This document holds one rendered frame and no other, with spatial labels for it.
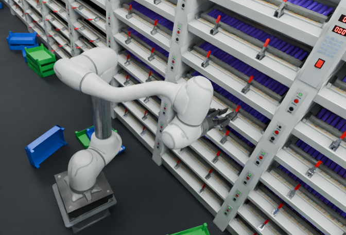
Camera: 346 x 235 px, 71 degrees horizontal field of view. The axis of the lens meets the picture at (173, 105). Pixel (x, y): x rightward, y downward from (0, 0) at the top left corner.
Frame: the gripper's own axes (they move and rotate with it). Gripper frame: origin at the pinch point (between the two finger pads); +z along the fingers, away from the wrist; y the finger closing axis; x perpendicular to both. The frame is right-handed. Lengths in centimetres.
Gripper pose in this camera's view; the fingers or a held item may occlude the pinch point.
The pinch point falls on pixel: (226, 113)
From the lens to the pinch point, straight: 120.8
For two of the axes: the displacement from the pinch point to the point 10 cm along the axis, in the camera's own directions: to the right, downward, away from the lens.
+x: 2.8, -8.1, -5.2
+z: 6.8, -2.1, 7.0
